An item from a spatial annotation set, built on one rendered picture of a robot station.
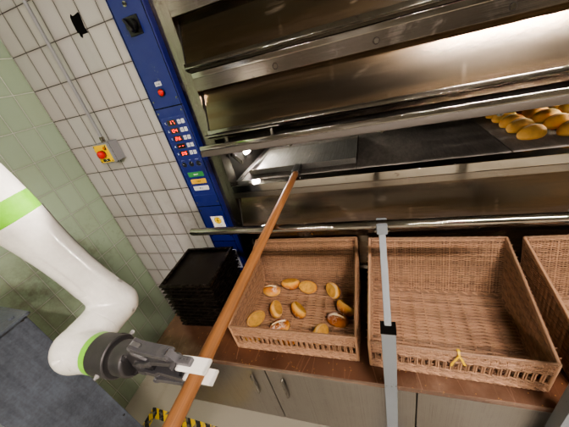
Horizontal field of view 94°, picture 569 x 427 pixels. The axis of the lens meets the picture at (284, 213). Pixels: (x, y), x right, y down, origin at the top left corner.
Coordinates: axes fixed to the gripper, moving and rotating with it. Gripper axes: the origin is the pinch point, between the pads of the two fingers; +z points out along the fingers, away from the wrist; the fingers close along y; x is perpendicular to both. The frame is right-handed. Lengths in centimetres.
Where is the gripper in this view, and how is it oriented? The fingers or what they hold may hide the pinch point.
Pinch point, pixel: (197, 369)
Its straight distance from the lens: 64.3
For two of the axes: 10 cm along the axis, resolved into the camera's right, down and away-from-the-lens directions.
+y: 2.1, 8.4, 4.9
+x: -2.5, 5.3, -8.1
